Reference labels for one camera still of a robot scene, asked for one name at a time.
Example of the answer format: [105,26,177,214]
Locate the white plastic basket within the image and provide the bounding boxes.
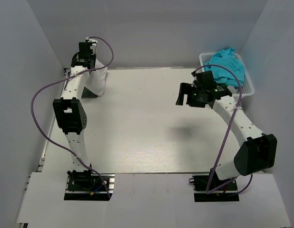
[199,52,255,98]

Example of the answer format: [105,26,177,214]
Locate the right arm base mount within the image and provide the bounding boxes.
[188,168,240,202]

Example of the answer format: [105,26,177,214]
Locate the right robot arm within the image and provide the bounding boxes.
[176,71,277,190]

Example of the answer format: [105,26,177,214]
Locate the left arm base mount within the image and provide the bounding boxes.
[64,170,115,201]

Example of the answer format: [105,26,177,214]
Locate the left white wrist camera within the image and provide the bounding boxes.
[86,37,98,53]

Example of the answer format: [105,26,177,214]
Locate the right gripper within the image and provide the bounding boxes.
[176,83,206,108]

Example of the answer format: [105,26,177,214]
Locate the folded dark green t-shirt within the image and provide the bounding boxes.
[81,87,97,99]

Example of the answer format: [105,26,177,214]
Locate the white t-shirt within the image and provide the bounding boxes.
[85,67,108,96]

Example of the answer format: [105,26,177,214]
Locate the turquoise t-shirt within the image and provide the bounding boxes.
[203,48,247,88]

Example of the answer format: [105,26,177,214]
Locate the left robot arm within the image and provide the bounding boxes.
[53,38,98,171]

